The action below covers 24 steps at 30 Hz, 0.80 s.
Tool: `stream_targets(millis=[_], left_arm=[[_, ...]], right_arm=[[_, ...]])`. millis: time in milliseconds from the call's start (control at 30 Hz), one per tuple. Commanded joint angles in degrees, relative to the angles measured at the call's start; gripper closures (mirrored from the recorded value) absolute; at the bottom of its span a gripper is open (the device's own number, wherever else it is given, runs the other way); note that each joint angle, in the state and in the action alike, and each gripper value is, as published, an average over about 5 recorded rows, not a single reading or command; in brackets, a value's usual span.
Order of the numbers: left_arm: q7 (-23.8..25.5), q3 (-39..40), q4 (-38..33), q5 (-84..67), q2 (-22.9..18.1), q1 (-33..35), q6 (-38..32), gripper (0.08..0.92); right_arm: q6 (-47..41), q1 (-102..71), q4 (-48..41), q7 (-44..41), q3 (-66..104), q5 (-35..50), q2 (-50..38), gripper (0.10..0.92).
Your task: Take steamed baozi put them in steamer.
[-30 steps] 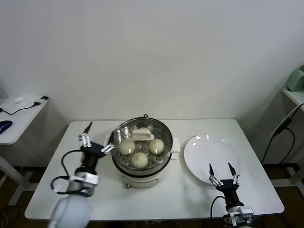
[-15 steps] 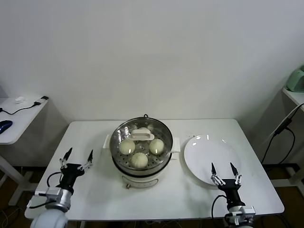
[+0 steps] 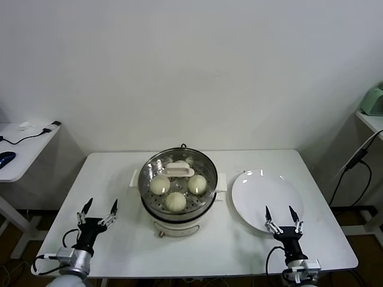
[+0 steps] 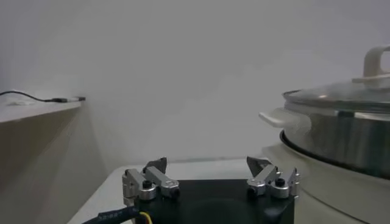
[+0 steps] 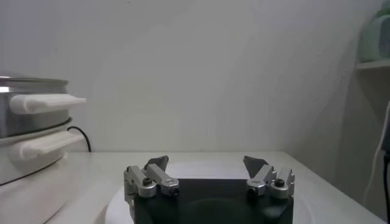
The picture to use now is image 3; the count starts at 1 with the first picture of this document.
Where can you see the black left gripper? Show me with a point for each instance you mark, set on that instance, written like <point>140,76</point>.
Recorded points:
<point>89,231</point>

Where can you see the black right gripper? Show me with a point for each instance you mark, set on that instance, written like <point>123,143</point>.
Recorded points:
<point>288,240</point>

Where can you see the white steamed baozi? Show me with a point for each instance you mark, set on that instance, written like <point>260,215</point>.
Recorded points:
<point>197,184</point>
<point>181,163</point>
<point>160,185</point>
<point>175,202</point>

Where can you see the perforated steel steamer basket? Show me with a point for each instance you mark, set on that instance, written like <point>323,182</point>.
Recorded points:
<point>209,191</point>

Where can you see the white round plate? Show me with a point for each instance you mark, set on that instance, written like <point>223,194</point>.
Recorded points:
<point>263,194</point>

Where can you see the white side desk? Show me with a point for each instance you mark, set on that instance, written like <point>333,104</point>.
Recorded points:
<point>24,155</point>

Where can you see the small black plug device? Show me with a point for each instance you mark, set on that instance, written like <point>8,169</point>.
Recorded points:
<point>55,123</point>

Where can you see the blue computer mouse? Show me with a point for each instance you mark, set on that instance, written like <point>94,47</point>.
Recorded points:
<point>7,158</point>

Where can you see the small white desk object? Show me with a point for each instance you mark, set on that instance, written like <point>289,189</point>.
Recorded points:
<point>25,125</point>

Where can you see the white side table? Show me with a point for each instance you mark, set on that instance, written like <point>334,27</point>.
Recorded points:
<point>371,121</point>

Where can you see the pale green appliance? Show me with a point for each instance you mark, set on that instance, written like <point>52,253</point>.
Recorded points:
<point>374,101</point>

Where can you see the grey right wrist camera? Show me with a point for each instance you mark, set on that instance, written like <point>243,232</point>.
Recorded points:
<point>308,266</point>

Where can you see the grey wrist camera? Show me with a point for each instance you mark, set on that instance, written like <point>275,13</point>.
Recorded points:
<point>308,266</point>
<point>66,254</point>

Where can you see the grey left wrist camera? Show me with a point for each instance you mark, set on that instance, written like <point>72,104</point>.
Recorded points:
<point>66,254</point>

